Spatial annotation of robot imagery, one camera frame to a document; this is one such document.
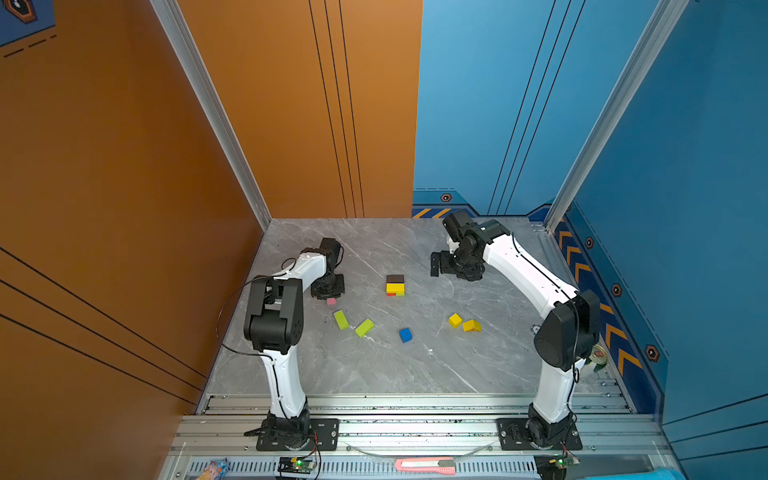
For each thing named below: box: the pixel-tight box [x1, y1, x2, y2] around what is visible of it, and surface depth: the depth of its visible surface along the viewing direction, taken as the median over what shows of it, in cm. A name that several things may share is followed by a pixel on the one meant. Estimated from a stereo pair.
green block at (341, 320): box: [334, 310, 349, 331], surface depth 94 cm
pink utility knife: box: [394, 457, 456, 476], surface depth 71 cm
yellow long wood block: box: [386, 283, 405, 294], surface depth 101 cm
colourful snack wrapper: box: [196, 458, 230, 480], surface depth 69 cm
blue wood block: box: [399, 328, 413, 343], surface depth 92 cm
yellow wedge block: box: [463, 319, 482, 332], surface depth 93 cm
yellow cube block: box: [448, 313, 463, 329], surface depth 93 cm
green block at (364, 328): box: [355, 318, 375, 338], surface depth 93 cm
